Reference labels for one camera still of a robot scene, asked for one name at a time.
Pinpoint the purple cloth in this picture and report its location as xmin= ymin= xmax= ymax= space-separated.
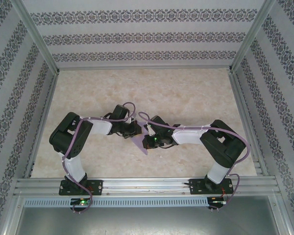
xmin=132 ymin=121 xmax=150 ymax=156

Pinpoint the grey metal sheet panel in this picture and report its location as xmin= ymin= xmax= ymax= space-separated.
xmin=14 ymin=205 xmax=291 ymax=235

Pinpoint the right controller board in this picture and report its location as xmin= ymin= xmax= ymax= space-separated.
xmin=208 ymin=197 xmax=228 ymax=209

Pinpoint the left controller board green light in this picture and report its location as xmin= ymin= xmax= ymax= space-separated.
xmin=70 ymin=198 xmax=91 ymax=206

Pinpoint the long aluminium mounting rail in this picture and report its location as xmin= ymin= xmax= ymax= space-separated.
xmin=13 ymin=177 xmax=281 ymax=196

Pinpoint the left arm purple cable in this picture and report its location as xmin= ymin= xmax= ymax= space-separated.
xmin=61 ymin=102 xmax=138 ymax=214

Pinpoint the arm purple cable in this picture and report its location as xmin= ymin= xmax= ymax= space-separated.
xmin=139 ymin=112 xmax=250 ymax=212
xmin=61 ymin=102 xmax=138 ymax=214

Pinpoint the aluminium rear frame rail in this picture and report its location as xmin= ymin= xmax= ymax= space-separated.
xmin=56 ymin=65 xmax=233 ymax=71

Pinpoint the grey slotted cable duct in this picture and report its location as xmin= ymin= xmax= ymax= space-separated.
xmin=23 ymin=197 xmax=209 ymax=208

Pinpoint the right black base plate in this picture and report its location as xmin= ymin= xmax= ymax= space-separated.
xmin=190 ymin=178 xmax=235 ymax=195

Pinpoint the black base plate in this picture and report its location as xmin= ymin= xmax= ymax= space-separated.
xmin=190 ymin=178 xmax=235 ymax=195
xmin=58 ymin=179 xmax=103 ymax=196

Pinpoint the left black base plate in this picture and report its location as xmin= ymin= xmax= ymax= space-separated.
xmin=58 ymin=179 xmax=103 ymax=196

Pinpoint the left aluminium side rail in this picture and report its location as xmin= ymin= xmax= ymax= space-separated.
xmin=23 ymin=73 xmax=59 ymax=178

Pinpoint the aluminium side rail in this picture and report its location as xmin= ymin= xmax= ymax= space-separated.
xmin=229 ymin=72 xmax=269 ymax=176
xmin=23 ymin=73 xmax=59 ymax=178

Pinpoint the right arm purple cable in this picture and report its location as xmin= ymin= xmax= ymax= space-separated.
xmin=139 ymin=112 xmax=250 ymax=212

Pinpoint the right aluminium side rail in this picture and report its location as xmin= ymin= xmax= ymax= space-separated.
xmin=229 ymin=72 xmax=269 ymax=176

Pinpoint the left aluminium frame post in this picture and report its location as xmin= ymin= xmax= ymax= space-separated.
xmin=9 ymin=0 xmax=61 ymax=74

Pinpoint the aluminium frame post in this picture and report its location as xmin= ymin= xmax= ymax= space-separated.
xmin=229 ymin=0 xmax=277 ymax=73
xmin=9 ymin=0 xmax=61 ymax=74

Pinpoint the right aluminium frame post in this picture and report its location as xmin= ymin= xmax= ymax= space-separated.
xmin=229 ymin=0 xmax=277 ymax=73

